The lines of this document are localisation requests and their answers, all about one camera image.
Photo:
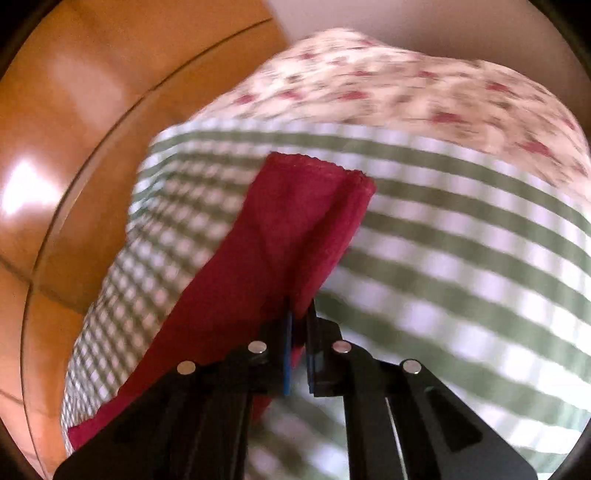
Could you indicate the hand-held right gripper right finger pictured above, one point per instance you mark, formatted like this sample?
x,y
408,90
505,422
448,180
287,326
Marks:
x,y
316,369

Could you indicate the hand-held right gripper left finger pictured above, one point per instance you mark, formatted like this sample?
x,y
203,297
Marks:
x,y
287,355

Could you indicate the dark red garment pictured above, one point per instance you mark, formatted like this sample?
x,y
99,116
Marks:
x,y
277,240

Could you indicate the green checked bedsheet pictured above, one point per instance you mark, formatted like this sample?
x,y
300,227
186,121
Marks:
x,y
461,277

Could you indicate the floral quilt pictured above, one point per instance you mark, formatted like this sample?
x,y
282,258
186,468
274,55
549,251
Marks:
x,y
369,78

